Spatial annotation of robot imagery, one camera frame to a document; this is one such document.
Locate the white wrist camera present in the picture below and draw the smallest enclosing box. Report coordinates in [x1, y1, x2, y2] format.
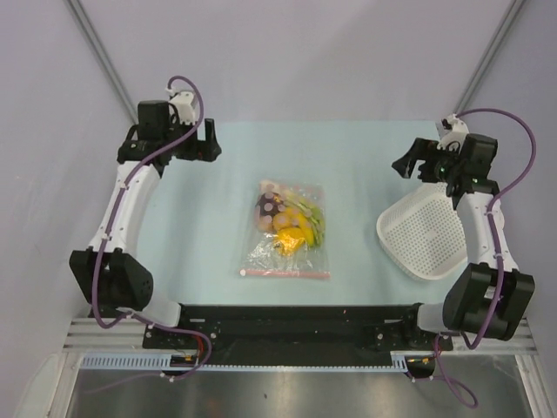
[437, 113, 469, 152]
[165, 87, 198, 125]

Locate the yellow banana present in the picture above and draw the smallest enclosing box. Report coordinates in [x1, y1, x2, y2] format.
[282, 207, 316, 246]

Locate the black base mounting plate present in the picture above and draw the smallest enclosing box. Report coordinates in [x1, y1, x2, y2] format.
[143, 304, 453, 367]

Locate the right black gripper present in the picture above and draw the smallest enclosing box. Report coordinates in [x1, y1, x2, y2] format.
[392, 138, 464, 184]

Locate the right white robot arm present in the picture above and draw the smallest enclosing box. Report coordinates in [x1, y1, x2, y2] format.
[392, 134, 535, 349]

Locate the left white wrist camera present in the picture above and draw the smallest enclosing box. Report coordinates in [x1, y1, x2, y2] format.
[165, 87, 198, 125]

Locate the green leek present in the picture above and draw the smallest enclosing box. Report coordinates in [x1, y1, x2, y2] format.
[284, 193, 325, 247]

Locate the yellow lemon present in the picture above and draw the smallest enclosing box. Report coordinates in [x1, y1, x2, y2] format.
[272, 212, 300, 232]

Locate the clear zip top bag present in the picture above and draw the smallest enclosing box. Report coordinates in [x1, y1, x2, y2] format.
[239, 179, 330, 279]

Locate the white perforated plastic basket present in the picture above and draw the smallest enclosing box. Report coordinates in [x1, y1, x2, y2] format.
[376, 184, 467, 281]

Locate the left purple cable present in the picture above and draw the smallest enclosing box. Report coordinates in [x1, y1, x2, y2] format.
[84, 76, 214, 388]

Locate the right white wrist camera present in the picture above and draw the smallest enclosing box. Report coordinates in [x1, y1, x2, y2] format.
[437, 113, 469, 152]

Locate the yellow bell pepper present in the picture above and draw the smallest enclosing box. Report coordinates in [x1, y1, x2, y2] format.
[273, 227, 306, 256]

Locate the white slotted cable duct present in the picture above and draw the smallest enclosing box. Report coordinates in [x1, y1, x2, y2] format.
[80, 352, 434, 373]

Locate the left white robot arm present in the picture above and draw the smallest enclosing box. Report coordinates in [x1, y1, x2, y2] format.
[69, 91, 221, 348]

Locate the aluminium frame rail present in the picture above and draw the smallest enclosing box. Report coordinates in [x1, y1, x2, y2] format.
[63, 316, 151, 353]

